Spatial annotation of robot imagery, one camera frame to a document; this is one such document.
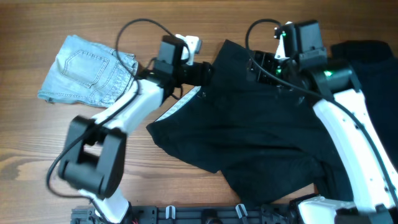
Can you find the black shorts with patterned waistband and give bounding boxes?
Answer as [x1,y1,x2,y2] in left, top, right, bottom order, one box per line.
[147,40,353,206]

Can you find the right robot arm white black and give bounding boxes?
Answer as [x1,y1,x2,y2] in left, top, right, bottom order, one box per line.
[248,20,397,223]

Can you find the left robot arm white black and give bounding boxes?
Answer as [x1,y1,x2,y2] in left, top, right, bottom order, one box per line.
[56,34,213,223]

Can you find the pile of black clothes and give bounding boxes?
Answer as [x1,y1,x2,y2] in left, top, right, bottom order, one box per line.
[331,40,397,167]

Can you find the folded light blue denim shorts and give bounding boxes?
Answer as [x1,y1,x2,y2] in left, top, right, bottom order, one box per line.
[37,35,138,108]

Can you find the right black camera cable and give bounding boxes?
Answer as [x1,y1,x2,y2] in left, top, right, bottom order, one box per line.
[244,18,398,206]

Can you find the black camera cable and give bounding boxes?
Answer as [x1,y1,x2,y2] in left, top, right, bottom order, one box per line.
[45,17,190,200]
[244,18,398,206]

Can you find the left black camera cable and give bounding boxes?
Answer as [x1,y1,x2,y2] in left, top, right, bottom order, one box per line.
[45,17,190,200]

